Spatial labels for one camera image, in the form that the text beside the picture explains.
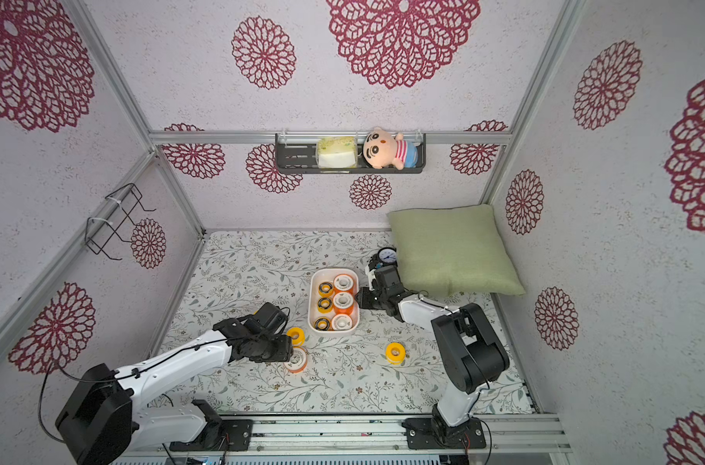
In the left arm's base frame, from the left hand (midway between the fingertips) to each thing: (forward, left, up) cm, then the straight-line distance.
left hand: (285, 354), depth 84 cm
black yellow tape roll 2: (+11, -10, -4) cm, 15 cm away
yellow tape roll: (+7, -4, -3) cm, 8 cm away
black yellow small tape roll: (+25, -10, -4) cm, 27 cm away
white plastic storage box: (+27, -7, 0) cm, 28 cm away
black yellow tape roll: (+18, -10, -4) cm, 21 cm away
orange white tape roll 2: (+26, -17, -1) cm, 31 cm away
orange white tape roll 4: (+11, -16, -3) cm, 20 cm away
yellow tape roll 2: (+2, -33, -4) cm, 33 cm away
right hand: (+19, -20, +2) cm, 28 cm away
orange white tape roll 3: (+17, -16, -1) cm, 24 cm away
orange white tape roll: (-2, -4, -2) cm, 5 cm away
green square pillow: (+32, -53, +8) cm, 63 cm away
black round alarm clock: (+39, -33, -3) cm, 51 cm away
